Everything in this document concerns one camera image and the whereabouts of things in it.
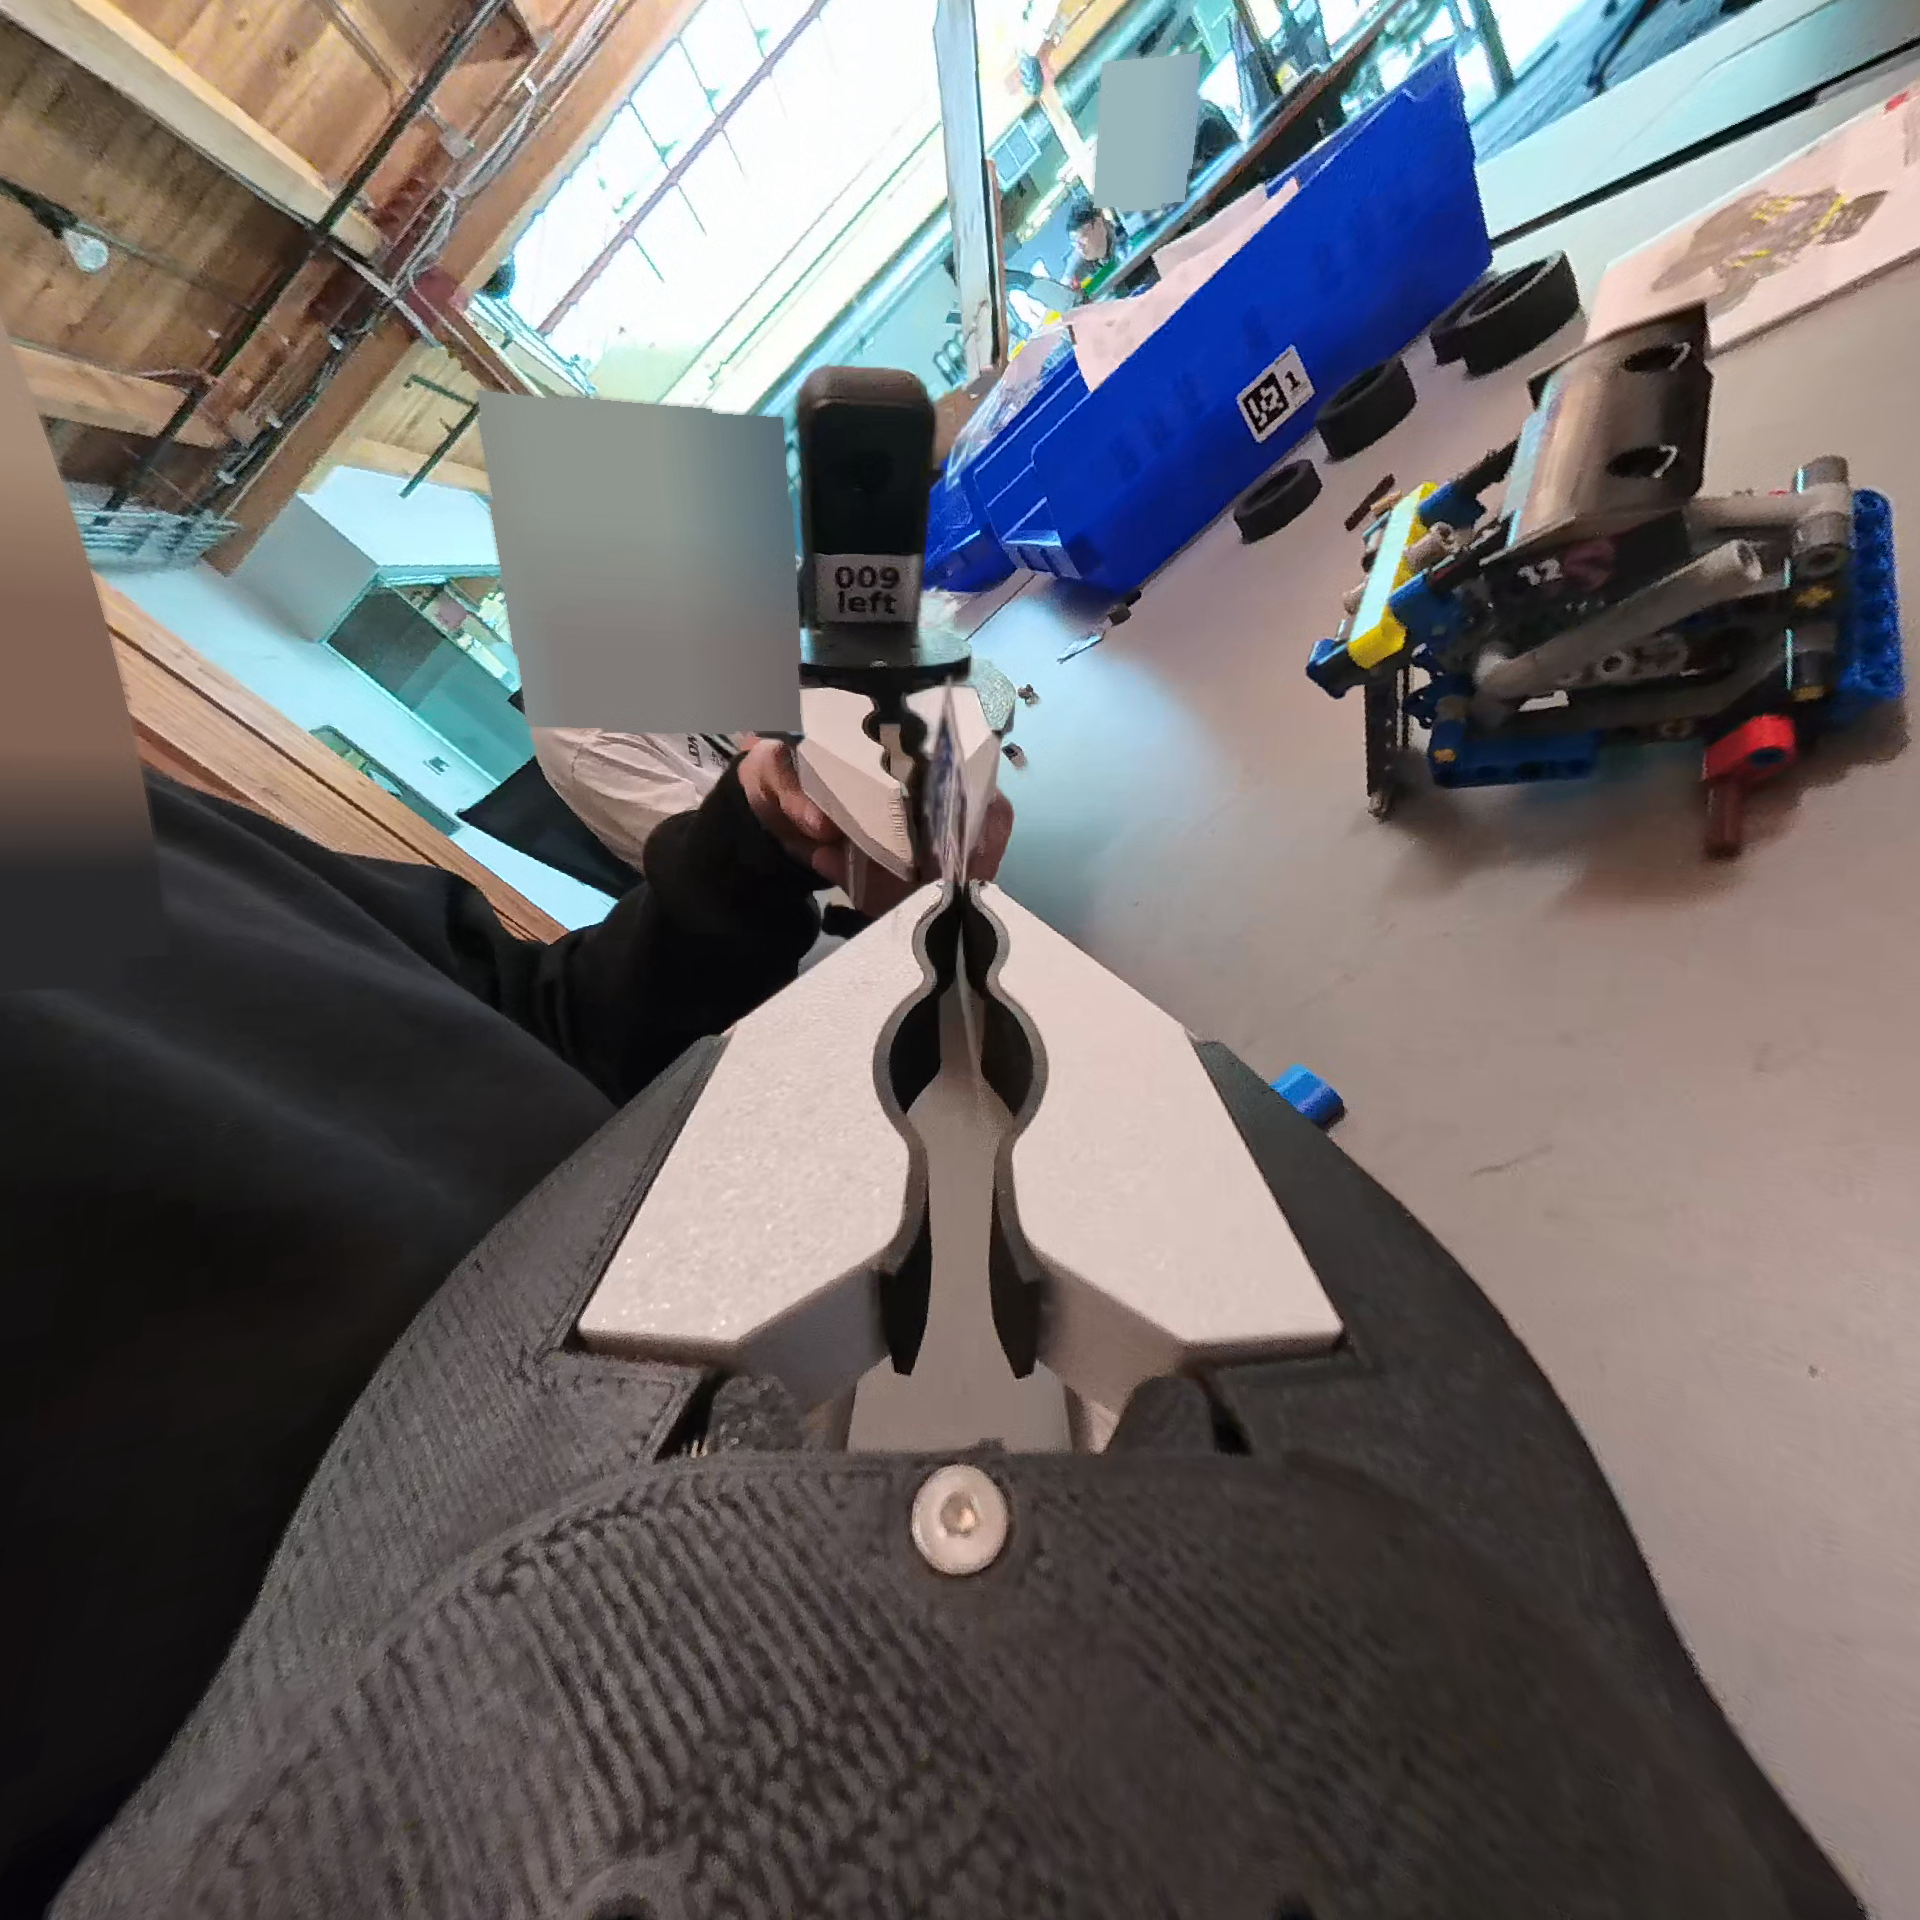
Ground person's left forearm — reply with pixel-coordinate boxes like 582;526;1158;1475
446;762;828;1111

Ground white pillar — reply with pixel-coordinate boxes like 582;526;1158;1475
925;0;1010;380

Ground blue plastic bin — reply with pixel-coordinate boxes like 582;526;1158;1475
918;43;1498;598

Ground person's dark clothing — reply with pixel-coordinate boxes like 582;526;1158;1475
0;776;636;1920

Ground lego vehicle model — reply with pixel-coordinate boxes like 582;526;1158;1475
1302;297;1910;865

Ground white printed booklet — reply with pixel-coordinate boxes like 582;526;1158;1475
1577;103;1920;360

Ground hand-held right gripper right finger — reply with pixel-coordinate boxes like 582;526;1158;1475
963;884;1346;1417

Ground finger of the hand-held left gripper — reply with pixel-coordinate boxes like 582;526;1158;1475
947;684;1020;884
791;698;923;921

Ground white papers in bin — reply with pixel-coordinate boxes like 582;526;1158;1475
986;177;1309;397

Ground wooden table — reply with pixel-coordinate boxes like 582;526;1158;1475
85;583;568;950

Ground black lego tire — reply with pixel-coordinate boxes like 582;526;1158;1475
1230;454;1327;548
1427;253;1587;380
1314;354;1422;466

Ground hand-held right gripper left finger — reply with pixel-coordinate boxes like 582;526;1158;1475
575;882;965;1421

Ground person's left hand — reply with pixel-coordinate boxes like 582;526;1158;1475
734;739;869;891

